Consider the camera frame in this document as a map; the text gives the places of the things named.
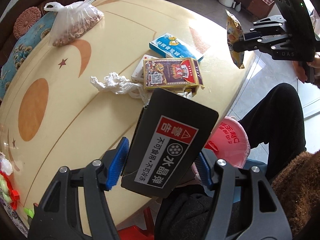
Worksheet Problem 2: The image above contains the yellow snack wrapper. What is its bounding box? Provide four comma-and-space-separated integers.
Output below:
225, 9, 244, 69

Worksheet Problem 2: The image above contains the gold purple playing card box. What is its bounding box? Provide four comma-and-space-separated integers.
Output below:
143, 57, 204, 90

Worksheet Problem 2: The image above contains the blue cartoon medicine box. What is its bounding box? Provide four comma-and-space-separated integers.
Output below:
149, 33, 203, 61

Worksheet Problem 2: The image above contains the black warning label box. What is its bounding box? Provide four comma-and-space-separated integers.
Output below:
121, 88, 219, 198

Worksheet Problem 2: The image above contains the white blue tablet box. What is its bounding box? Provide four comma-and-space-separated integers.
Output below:
131, 54, 156, 84

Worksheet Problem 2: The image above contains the white tissue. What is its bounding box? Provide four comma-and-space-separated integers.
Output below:
90, 72, 151, 105

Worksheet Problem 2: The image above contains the person right hand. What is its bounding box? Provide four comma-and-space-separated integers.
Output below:
292, 53, 320, 88

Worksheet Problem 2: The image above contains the red plastic stool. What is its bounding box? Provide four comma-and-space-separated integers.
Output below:
118, 207, 155, 240

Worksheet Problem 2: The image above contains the blue floral cushion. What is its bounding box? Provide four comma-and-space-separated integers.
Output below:
1, 12, 57, 101

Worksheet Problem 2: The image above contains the plastic bag of nuts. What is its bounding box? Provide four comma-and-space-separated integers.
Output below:
44, 0, 104, 47

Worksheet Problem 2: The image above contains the pink round cushion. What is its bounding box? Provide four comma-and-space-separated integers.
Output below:
13, 7, 41, 39

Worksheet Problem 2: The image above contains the red green toy string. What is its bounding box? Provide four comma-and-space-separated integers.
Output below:
0, 152, 35, 218

